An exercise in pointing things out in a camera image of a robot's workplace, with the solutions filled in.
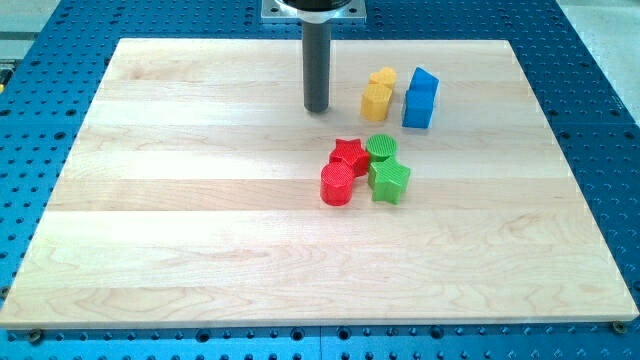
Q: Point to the brass bolt left corner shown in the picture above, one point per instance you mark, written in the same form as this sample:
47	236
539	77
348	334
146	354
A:
35	336

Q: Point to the red cylinder block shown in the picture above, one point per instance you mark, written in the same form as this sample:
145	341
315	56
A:
337	180

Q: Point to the green star block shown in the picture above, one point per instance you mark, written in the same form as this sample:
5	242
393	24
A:
388	180

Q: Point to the red star block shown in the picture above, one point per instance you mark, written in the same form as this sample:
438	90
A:
352	153

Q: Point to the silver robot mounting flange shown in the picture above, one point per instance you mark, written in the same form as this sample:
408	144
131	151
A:
312	11

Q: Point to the brass bolt right corner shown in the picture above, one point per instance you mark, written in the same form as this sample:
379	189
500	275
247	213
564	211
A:
619	327

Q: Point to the blue cube block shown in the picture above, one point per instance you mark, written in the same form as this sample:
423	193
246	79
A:
418	109

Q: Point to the green cylinder block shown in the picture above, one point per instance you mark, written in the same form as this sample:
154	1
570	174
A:
380	147

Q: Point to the yellow hexagon block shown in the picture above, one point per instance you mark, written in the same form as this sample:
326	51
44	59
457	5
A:
375	102

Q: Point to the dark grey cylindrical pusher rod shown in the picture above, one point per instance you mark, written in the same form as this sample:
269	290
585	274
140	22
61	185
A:
316	45

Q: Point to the brass bolt corner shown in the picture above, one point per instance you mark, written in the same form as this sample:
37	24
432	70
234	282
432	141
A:
619	327
35	336

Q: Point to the light wooden board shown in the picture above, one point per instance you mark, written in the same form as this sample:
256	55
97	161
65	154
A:
191	198

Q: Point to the blue pentagon block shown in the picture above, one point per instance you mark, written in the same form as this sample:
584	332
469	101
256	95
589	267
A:
424	81

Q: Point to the yellow heart block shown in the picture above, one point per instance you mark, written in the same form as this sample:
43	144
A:
386	77

